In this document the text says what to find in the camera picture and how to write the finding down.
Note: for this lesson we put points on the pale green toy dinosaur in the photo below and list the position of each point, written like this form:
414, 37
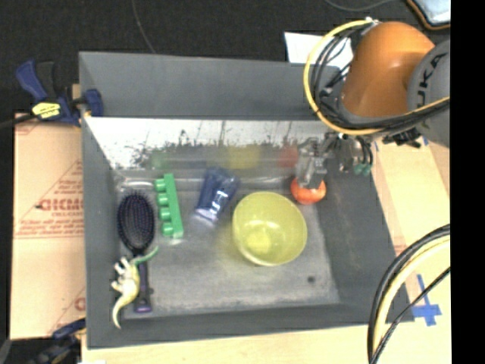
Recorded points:
129, 283

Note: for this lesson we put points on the green studded building block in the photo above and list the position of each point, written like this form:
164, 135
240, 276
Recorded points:
171, 207

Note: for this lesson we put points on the grey metal bin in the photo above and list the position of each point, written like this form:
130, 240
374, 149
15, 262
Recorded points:
242, 279

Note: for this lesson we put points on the orange toy fruit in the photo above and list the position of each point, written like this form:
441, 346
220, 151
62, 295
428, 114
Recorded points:
308, 195

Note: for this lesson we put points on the yellow plastic bowl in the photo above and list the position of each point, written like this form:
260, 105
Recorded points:
270, 229

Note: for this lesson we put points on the brown cardboard board red print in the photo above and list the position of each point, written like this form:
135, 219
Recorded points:
41, 188

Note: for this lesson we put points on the purple hairbrush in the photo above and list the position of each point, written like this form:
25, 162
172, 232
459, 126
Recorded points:
135, 222

